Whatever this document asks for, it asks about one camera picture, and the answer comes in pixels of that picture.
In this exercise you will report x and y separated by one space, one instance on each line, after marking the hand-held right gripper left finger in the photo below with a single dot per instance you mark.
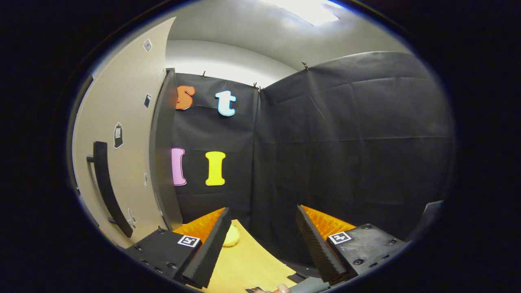
209 252

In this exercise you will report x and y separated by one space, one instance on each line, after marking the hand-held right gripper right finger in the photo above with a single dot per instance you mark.
315 248

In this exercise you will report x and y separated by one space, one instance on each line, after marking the beige cabinet door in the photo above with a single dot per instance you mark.
130 122

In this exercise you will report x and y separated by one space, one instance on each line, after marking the small yellow object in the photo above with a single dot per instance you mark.
233 238

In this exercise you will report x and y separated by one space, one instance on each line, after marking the black backdrop cloth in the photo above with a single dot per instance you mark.
346 162

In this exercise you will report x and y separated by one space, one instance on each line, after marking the black office chair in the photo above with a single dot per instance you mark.
425 221

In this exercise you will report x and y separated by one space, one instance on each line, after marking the long ceiling light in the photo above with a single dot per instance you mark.
305 10

